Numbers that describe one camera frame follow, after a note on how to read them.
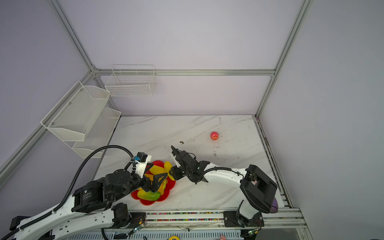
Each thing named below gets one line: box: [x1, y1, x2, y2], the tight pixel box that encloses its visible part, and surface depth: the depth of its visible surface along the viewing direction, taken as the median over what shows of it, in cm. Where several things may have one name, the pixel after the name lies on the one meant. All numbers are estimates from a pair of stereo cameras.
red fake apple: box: [210, 131, 220, 141], surface depth 106 cm
